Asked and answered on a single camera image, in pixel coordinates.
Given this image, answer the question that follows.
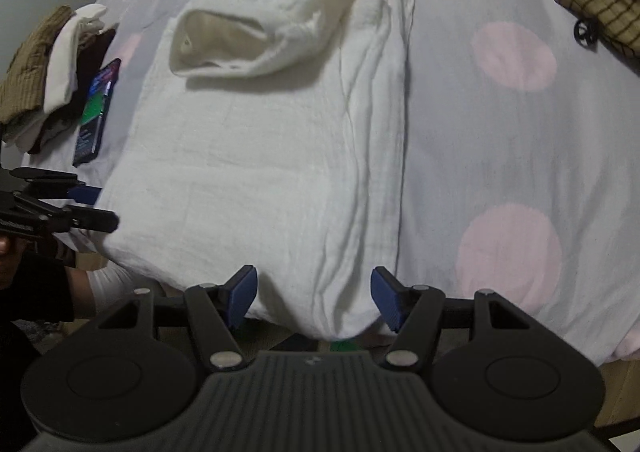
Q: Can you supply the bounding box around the small white folded garment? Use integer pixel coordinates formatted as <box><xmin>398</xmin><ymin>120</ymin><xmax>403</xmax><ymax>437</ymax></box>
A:
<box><xmin>42</xmin><ymin>2</ymin><xmax>109</xmax><ymax>116</ymax></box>

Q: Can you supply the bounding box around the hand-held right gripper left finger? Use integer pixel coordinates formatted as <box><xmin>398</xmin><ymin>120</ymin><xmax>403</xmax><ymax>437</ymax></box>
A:
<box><xmin>95</xmin><ymin>264</ymin><xmax>259</xmax><ymax>371</ymax></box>

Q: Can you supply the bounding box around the small black ring object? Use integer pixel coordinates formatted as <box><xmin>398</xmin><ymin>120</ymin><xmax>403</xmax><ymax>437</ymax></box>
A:
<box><xmin>573</xmin><ymin>19</ymin><xmax>599</xmax><ymax>50</ymax></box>

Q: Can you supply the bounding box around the brown corduroy garment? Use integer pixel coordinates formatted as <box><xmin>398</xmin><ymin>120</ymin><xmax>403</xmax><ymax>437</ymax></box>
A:
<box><xmin>0</xmin><ymin>5</ymin><xmax>75</xmax><ymax>125</ymax></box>

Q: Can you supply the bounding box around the pile of folded clothes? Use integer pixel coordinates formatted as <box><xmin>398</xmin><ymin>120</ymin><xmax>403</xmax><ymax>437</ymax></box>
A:
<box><xmin>29</xmin><ymin>27</ymin><xmax>119</xmax><ymax>154</ymax></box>

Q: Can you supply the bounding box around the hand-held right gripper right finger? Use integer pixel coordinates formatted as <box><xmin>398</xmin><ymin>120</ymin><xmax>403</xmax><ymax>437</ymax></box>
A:
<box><xmin>370</xmin><ymin>265</ymin><xmax>534</xmax><ymax>368</ymax></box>

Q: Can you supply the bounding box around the pink dotted bed sheet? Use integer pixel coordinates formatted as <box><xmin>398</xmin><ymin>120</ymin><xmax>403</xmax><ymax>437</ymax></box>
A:
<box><xmin>75</xmin><ymin>0</ymin><xmax>640</xmax><ymax>364</ymax></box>

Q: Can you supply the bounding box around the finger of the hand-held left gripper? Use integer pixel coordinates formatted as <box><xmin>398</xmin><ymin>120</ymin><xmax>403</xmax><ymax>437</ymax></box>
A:
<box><xmin>0</xmin><ymin>196</ymin><xmax>121</xmax><ymax>236</ymax></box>
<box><xmin>9</xmin><ymin>167</ymin><xmax>104</xmax><ymax>206</ymax></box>

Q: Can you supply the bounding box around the white crinkled garment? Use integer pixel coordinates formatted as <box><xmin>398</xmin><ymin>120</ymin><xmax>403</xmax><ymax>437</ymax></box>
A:
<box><xmin>101</xmin><ymin>0</ymin><xmax>422</xmax><ymax>342</ymax></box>

